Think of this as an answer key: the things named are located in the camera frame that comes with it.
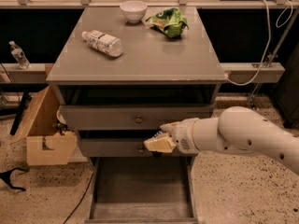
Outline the white ceramic bowl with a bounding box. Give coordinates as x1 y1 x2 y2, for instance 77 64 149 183
120 1 148 23

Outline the clear plastic water bottle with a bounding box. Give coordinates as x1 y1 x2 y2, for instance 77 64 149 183
81 30 123 57

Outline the black bracket on floor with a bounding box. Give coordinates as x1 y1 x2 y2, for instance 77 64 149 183
0 167 27 191

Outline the black floor cable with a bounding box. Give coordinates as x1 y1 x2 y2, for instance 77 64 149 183
62 171 95 224

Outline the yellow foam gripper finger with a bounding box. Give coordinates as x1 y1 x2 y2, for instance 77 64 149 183
144 133 177 153
160 121 178 133

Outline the grey middle drawer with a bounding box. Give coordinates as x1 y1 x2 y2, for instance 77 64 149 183
78 137 204 159

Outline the grey top drawer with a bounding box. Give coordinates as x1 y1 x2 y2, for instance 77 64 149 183
59 105 214 130

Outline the grey wooden drawer cabinet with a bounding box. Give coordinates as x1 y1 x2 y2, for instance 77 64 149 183
46 6 228 224

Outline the small upright water bottle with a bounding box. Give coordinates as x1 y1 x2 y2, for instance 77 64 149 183
9 41 30 70

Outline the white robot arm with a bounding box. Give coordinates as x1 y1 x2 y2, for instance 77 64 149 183
144 106 299 174

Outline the black pole by box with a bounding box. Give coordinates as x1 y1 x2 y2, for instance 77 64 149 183
10 91 32 135

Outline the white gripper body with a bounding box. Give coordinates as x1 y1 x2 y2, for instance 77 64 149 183
172 118 198 155

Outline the grey open bottom drawer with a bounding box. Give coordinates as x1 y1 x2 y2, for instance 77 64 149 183
84 156 200 224

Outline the open cardboard box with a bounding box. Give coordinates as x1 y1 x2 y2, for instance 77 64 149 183
11 86 77 166

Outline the white cable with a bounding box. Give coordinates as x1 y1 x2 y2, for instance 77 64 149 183
226 0 295 87

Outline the green chip bag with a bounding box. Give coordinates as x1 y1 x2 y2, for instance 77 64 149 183
146 7 188 38

